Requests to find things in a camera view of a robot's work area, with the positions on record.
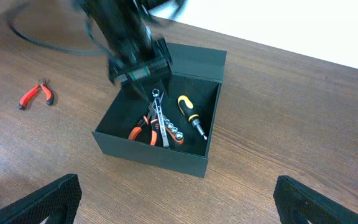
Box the red black cutting pliers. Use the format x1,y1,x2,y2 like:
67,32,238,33
18,78,55,110

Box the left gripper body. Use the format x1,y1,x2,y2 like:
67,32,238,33
108,37,172,86

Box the dark green box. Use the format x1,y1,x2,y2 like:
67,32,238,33
93,43,227,177

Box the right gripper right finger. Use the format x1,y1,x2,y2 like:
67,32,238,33
273,175,358,224

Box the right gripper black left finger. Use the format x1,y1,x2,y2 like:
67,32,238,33
0,174,82,224

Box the silver combination wrench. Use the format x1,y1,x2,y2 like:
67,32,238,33
152,88,170,147

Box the orange socket rail with sockets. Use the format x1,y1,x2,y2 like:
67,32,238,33
163,115,184,144

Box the yellow black stubby screwdriver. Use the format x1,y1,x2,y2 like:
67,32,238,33
177,95,208,141

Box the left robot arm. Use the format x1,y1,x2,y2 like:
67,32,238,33
76,0,185,101

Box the orange black long-nose pliers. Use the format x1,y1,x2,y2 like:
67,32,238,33
128,103,160,146

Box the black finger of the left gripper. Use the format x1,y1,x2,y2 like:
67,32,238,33
131,81,150,101

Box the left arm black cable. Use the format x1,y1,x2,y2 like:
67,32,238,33
6,1,114,58

